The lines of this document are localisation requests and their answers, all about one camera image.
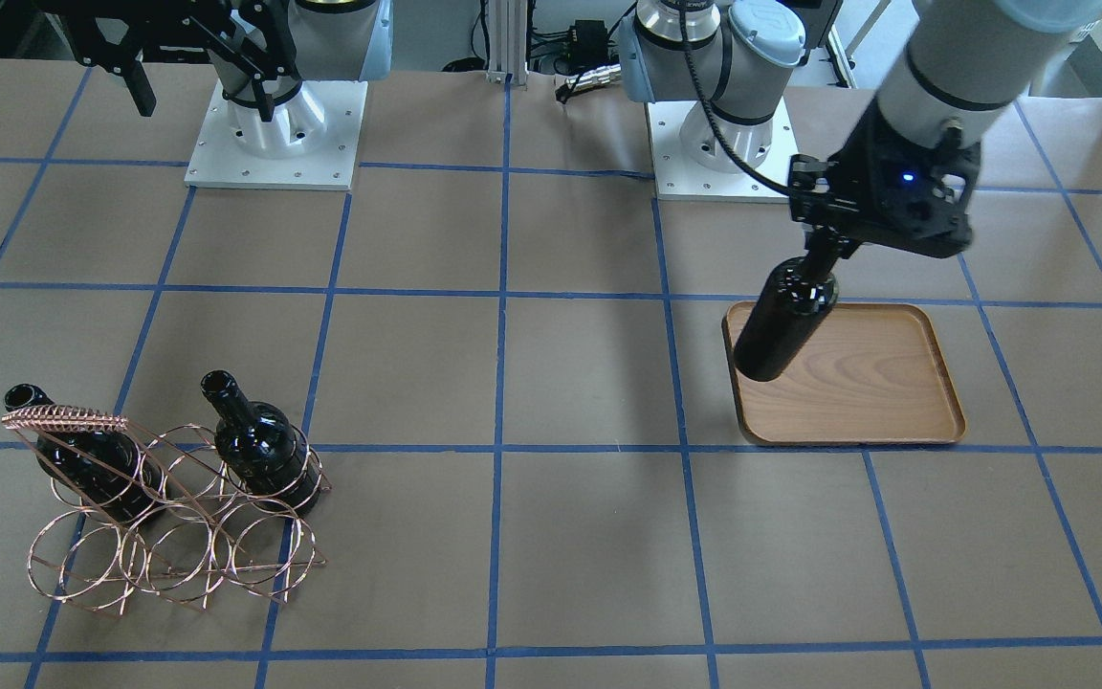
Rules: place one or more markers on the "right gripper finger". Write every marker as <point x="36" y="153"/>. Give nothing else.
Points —
<point x="123" y="60"/>
<point x="261" y="58"/>

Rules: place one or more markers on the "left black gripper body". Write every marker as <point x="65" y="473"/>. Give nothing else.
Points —
<point x="869" y="165"/>

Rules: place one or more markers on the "wooden tray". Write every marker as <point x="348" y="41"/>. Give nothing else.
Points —
<point x="872" y="374"/>

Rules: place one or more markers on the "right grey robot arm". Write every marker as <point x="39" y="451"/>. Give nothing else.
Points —
<point x="335" y="41"/>

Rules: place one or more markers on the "copper wire bottle basket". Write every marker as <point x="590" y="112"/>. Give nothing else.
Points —
<point x="201" y="532"/>

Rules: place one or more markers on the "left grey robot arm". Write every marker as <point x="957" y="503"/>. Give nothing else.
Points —
<point x="965" y="59"/>

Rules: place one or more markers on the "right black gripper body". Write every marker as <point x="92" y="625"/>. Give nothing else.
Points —
<point x="189" y="21"/>

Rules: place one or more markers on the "aluminium frame post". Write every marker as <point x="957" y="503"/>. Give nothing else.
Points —
<point x="507" y="25"/>

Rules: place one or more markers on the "dark wine bottle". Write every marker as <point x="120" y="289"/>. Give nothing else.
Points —
<point x="261" y="446"/>
<point x="789" y="310"/>
<point x="107" y="467"/>

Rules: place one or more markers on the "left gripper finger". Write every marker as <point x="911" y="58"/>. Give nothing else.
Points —
<point x="825" y="247"/>

